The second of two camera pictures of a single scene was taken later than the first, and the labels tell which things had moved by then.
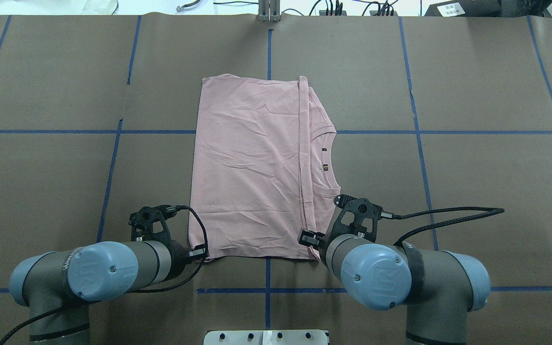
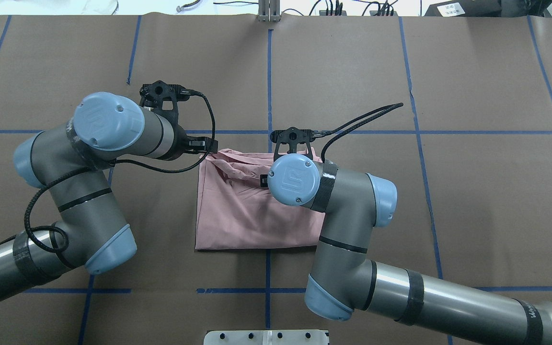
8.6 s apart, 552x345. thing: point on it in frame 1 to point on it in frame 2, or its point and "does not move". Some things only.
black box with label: (465, 8) does not move
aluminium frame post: (269, 11) does not move
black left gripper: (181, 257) to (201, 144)
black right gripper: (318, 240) to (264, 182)
